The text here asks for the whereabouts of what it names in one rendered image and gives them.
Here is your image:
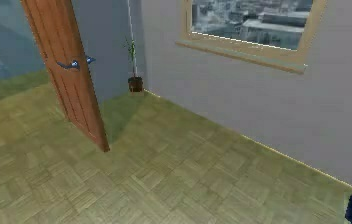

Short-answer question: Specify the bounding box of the green potted house plant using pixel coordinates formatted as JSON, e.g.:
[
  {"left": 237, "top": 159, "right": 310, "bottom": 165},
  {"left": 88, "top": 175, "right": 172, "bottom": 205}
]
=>
[{"left": 123, "top": 37, "right": 144, "bottom": 94}]

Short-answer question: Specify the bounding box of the wooden framed window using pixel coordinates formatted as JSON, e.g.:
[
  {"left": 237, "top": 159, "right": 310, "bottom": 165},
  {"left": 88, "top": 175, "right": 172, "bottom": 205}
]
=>
[{"left": 175, "top": 0, "right": 328, "bottom": 75}]

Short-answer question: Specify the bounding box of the brown wooden room door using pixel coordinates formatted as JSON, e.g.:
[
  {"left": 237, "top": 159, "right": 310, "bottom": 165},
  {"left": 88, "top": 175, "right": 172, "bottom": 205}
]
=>
[{"left": 19, "top": 0, "right": 111, "bottom": 153}]

